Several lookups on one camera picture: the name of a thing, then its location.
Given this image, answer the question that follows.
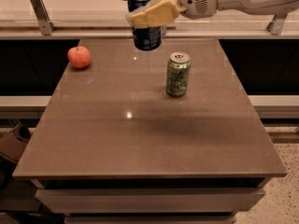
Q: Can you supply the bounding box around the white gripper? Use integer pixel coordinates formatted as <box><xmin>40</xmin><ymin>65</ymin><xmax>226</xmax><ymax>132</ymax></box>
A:
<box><xmin>126</xmin><ymin>0</ymin><xmax>218</xmax><ymax>29</ymax></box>

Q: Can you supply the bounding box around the blue pepsi can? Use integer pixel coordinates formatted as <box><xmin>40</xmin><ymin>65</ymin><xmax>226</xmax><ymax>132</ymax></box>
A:
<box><xmin>127</xmin><ymin>0</ymin><xmax>162</xmax><ymax>51</ymax></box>

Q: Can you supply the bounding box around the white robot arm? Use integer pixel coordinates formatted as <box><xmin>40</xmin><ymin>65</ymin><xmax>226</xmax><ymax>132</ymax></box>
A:
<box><xmin>126</xmin><ymin>0</ymin><xmax>299</xmax><ymax>28</ymax></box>

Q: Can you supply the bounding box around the green soda can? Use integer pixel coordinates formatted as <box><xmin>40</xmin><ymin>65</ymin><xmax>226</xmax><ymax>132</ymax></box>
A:
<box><xmin>166</xmin><ymin>51</ymin><xmax>192</xmax><ymax>97</ymax></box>

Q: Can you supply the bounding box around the red apple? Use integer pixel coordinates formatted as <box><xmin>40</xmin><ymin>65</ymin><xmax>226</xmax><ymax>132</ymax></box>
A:
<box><xmin>67</xmin><ymin>46</ymin><xmax>92</xmax><ymax>69</ymax></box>

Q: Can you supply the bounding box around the grey cabinet drawer front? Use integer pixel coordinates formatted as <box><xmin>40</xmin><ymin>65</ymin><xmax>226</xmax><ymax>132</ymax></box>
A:
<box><xmin>36</xmin><ymin>188</ymin><xmax>265</xmax><ymax>214</ymax></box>

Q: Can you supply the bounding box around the dark object at left floor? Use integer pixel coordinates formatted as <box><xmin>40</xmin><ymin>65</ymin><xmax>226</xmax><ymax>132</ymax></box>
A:
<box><xmin>0</xmin><ymin>124</ymin><xmax>31</xmax><ymax>163</ymax></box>

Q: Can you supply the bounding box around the right metal rail bracket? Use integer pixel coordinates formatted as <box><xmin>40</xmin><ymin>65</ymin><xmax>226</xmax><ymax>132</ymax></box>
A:
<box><xmin>266</xmin><ymin>15</ymin><xmax>287</xmax><ymax>35</ymax></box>

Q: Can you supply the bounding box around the left metal rail bracket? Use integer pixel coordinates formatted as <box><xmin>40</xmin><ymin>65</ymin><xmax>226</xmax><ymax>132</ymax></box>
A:
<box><xmin>30</xmin><ymin>0</ymin><xmax>55</xmax><ymax>35</ymax></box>

